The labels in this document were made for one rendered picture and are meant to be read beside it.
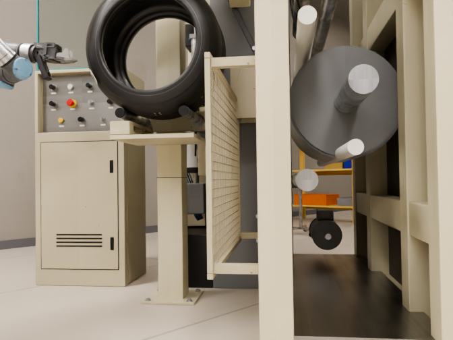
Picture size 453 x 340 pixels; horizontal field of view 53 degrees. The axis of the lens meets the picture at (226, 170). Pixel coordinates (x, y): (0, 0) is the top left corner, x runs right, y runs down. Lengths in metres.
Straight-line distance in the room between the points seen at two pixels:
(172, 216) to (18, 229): 2.61
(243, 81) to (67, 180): 1.22
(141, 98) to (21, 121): 2.89
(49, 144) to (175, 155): 0.88
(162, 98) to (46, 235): 1.30
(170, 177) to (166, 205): 0.14
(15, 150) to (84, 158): 1.99
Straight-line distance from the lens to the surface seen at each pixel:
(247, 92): 2.22
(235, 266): 1.42
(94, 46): 2.08
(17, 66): 2.18
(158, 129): 2.32
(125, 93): 1.98
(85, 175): 2.76
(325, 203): 6.52
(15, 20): 4.94
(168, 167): 2.32
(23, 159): 4.72
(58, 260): 2.87
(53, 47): 2.26
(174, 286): 2.37
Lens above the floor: 0.60
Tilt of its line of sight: 1 degrees up
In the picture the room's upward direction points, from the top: 1 degrees counter-clockwise
